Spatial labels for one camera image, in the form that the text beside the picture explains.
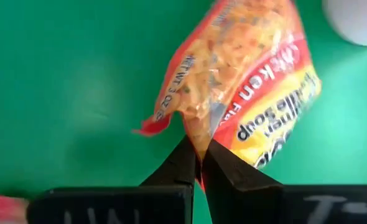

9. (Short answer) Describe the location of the red roast beef ramen packet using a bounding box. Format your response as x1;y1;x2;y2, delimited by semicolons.
0;194;29;224

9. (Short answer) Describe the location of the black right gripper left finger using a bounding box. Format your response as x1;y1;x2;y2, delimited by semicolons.
26;136;197;224

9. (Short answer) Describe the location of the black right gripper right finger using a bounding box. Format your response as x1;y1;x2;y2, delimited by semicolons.
202;139;367;224

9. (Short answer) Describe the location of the orange chicken ramen packet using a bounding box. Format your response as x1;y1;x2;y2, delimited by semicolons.
132;0;323;191

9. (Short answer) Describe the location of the white plastic bin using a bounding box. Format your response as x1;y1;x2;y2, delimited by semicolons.
322;0;367;47

